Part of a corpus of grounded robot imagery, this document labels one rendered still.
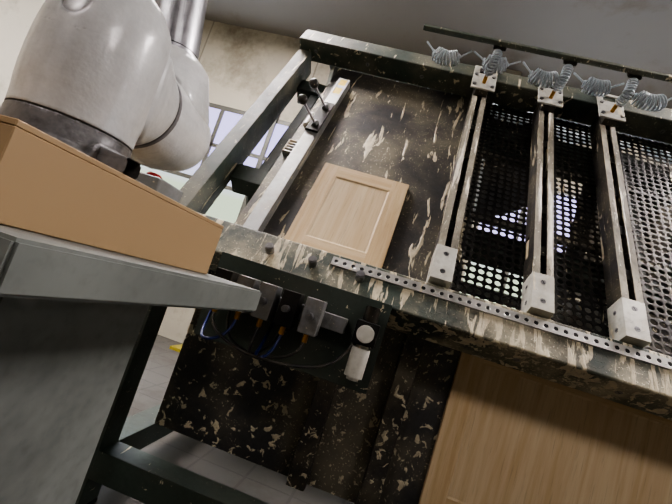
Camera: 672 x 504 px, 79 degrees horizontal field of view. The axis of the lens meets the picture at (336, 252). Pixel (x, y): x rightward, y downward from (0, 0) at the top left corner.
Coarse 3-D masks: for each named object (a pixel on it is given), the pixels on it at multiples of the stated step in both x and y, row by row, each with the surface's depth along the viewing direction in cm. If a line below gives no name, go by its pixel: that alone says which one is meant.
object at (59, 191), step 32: (0, 128) 31; (32, 128) 32; (0, 160) 31; (32, 160) 33; (64, 160) 36; (96, 160) 39; (0, 192) 31; (32, 192) 34; (64, 192) 37; (96, 192) 40; (128, 192) 44; (32, 224) 35; (64, 224) 38; (96, 224) 41; (128, 224) 46; (160, 224) 52; (192, 224) 59; (160, 256) 54; (192, 256) 61
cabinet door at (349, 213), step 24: (336, 168) 146; (312, 192) 138; (336, 192) 139; (360, 192) 140; (384, 192) 140; (312, 216) 131; (336, 216) 132; (360, 216) 133; (384, 216) 133; (312, 240) 125; (336, 240) 126; (360, 240) 126; (384, 240) 127
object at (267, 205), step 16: (336, 96) 171; (320, 128) 157; (304, 144) 150; (288, 160) 144; (304, 160) 149; (288, 176) 139; (272, 192) 134; (256, 208) 129; (272, 208) 130; (256, 224) 125
